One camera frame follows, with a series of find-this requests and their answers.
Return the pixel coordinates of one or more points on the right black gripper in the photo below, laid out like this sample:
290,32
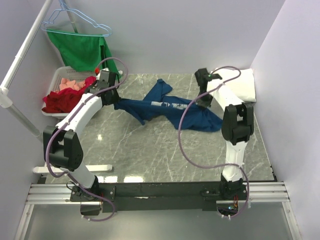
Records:
203,104

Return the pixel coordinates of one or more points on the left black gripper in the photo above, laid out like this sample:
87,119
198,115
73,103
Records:
115,99

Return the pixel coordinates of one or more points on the blue mickey t shirt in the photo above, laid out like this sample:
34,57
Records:
157,103

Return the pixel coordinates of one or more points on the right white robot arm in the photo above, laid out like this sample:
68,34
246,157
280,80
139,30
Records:
237,127

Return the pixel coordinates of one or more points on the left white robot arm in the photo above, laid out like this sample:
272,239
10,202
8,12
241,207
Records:
61,145

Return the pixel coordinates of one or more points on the magenta garment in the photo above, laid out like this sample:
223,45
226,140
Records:
89,81

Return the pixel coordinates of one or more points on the folded white t shirt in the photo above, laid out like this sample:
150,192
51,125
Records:
243,86

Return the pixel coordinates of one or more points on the white plastic laundry basket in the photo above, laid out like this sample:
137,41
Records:
65,72

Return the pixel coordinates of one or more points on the pink garment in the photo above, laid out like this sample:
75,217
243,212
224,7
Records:
66,83

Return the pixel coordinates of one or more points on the dark red garment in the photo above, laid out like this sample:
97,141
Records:
63,101

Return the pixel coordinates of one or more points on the green hanging cloth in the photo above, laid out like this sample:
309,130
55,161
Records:
81,52

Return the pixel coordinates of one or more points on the white rack foot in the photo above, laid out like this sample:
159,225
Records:
43,170

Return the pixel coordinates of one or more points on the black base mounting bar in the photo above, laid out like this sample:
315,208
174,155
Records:
151,196

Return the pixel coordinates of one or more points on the white clothes rack pole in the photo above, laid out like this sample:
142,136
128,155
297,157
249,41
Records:
33,77

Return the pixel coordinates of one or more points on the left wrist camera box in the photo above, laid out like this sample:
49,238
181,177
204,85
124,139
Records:
97,70

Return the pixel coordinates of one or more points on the light blue wire hanger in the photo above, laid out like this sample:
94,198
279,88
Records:
73,14

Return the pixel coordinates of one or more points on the aluminium rail frame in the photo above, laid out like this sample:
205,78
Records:
58,194

